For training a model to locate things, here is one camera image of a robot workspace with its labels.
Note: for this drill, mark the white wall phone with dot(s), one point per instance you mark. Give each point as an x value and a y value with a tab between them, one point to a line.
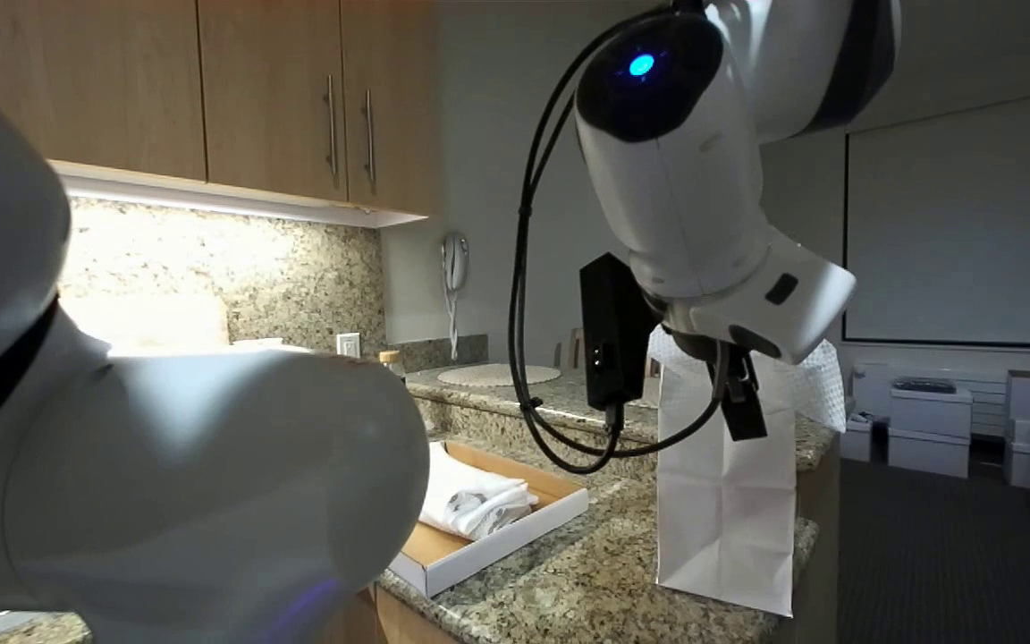
455	259

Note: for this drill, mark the white towel with grey print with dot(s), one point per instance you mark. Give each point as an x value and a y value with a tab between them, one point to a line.
493	514

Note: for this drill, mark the wooden wall cabinet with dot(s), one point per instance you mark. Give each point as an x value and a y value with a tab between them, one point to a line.
211	89

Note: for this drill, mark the wide wooden cabinet door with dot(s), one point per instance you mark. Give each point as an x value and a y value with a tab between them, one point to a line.
104	80

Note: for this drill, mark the wall socket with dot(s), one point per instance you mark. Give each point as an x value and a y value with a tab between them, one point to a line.
349	345

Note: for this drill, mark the white projection screen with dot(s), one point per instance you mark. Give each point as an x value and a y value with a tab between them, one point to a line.
962	224

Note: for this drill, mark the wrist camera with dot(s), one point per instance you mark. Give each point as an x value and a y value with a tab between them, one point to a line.
612	322

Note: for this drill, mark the bottle with brown lid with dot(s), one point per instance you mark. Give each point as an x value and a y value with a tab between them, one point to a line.
392	362

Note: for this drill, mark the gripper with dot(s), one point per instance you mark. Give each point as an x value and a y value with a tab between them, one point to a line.
692	344

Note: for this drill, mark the white paper bag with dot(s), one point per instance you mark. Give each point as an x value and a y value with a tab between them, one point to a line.
725	519

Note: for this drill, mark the white dimpled paper sheet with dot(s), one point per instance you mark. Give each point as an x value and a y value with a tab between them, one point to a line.
814	389

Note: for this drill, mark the round woven placemat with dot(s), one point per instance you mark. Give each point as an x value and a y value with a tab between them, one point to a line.
497	375

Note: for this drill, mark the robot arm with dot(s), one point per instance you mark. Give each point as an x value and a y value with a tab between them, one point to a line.
211	483

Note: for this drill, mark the flat cardboard box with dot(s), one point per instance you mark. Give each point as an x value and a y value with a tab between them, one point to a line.
461	555

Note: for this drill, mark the plain white folded towel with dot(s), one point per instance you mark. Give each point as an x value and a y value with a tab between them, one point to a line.
457	474

